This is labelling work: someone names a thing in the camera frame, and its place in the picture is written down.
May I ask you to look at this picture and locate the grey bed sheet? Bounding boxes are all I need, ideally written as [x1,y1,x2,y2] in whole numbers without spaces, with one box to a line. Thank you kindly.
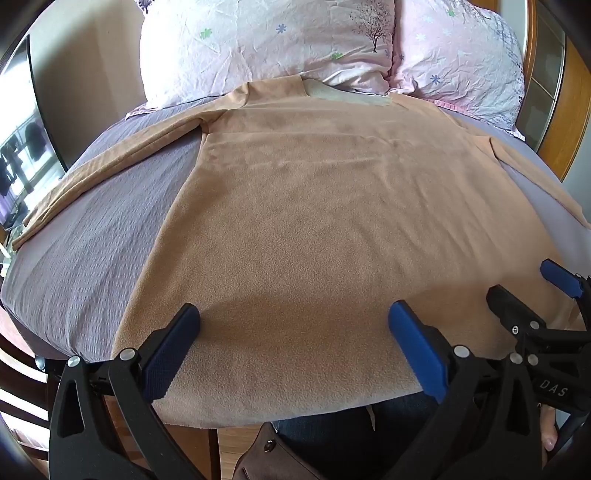
[0,98,591,366]

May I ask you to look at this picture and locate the person's legs in jeans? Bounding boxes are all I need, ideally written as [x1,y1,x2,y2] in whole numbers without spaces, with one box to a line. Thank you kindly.
[271,391,445,480]

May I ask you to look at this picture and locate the person's right hand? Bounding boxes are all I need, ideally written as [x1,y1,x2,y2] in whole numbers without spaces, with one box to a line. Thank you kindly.
[539,405,562,468]

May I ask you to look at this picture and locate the pink floral pillow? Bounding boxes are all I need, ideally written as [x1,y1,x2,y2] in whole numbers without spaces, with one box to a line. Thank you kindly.
[390,0,528,140]
[135,0,399,110]

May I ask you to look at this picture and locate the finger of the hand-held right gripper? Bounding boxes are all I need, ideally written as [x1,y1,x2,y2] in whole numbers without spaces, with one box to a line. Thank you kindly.
[540,259,591,306]
[486,285,551,343]

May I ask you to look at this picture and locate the wooden wardrobe with glass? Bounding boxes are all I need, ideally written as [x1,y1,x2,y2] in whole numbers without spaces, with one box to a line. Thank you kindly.
[521,0,591,182]

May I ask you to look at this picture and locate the brown leather bag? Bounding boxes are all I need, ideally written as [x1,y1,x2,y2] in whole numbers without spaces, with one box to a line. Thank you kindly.
[232,421,326,480]

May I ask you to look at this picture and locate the window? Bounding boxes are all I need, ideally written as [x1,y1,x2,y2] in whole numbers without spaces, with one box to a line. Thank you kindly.
[0,36,66,232]

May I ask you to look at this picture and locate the tan long-sleeve shirt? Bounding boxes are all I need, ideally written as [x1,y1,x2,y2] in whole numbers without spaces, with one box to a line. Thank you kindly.
[11,78,586,433]

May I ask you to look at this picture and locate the dark wooden chair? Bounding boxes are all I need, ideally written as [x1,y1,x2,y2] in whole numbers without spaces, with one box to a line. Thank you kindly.
[0,305,63,467]

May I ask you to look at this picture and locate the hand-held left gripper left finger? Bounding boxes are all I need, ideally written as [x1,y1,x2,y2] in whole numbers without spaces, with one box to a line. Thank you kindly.
[47,302,207,480]

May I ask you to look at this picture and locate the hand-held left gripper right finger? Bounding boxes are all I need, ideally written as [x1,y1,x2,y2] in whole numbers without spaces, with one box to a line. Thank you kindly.
[388,300,544,480]

